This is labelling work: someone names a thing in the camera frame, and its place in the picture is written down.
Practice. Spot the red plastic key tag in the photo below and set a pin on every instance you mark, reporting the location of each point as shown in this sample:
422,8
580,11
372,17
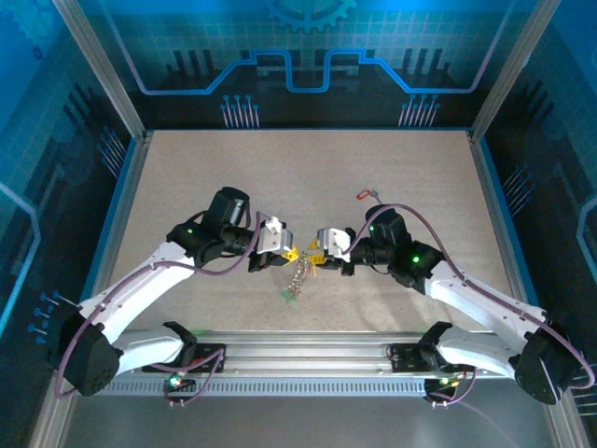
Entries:
363,194

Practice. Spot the aluminium frame side beam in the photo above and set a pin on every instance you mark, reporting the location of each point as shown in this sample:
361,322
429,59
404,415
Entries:
116,224
499,219

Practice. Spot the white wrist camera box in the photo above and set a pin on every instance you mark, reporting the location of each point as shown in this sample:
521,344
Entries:
336,240
273,235

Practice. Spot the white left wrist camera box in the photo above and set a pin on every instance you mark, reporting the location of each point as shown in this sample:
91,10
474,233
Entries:
273,235

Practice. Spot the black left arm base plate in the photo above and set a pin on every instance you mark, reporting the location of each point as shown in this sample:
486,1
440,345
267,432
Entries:
210,357

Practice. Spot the aluminium frame post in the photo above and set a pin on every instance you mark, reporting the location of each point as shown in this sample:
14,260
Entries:
100,65
513,60

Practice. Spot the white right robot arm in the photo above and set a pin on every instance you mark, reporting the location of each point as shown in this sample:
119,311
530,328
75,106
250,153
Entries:
480,298

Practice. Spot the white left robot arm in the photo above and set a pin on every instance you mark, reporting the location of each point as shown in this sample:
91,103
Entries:
140,280

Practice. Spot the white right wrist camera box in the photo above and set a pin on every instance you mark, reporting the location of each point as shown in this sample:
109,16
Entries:
336,240

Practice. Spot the silver metal key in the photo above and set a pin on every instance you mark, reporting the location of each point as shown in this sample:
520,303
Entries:
379,199

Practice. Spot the green plastic key tag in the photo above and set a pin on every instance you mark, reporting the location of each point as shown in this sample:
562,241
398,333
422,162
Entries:
290,298

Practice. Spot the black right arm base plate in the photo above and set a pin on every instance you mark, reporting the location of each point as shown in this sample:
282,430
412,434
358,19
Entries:
406,357

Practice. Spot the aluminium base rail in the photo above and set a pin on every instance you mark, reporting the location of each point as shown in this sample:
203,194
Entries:
303,347

